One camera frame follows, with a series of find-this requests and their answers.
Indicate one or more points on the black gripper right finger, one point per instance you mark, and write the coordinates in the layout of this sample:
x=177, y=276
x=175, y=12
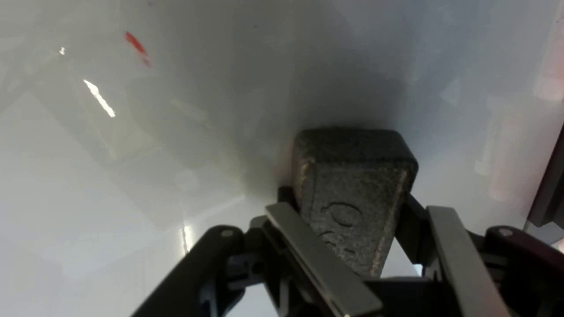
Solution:
x=464, y=265

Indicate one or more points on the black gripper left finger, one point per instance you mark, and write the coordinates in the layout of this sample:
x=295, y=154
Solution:
x=318, y=258

